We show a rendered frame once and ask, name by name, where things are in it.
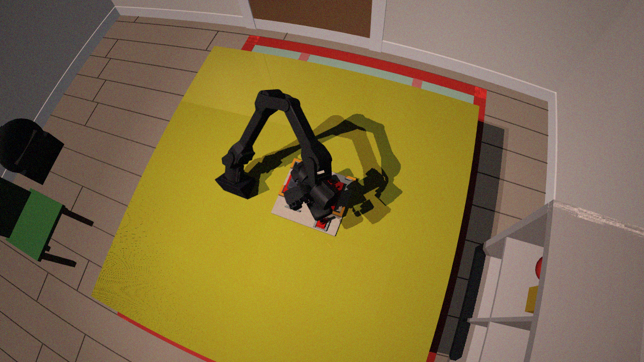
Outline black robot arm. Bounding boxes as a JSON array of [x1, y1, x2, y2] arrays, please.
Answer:
[[222, 89, 339, 211]]

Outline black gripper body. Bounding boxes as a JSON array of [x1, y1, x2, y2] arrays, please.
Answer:
[[290, 170, 333, 221]]

